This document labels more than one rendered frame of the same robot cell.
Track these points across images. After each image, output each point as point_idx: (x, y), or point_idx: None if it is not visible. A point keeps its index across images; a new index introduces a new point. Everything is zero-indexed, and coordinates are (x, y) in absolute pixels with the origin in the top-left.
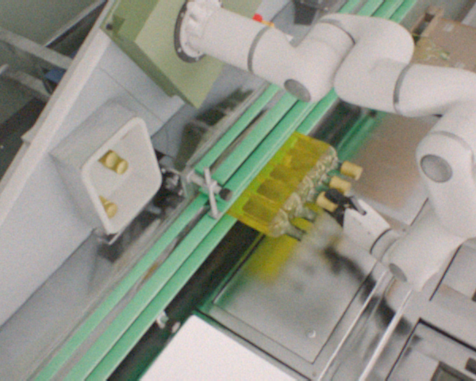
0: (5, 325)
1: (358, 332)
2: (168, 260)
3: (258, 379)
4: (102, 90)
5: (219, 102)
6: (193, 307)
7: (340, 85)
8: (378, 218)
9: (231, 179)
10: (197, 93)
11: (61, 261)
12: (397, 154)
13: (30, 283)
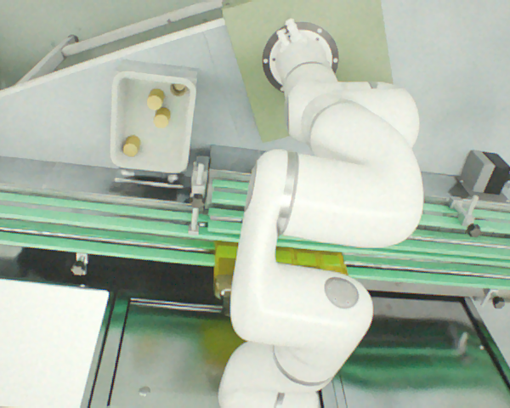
0: (13, 157)
1: None
2: (123, 219)
3: (67, 365)
4: (196, 55)
5: None
6: None
7: (304, 109)
8: None
9: (236, 223)
10: (269, 126)
11: (82, 162)
12: (430, 384)
13: (49, 150)
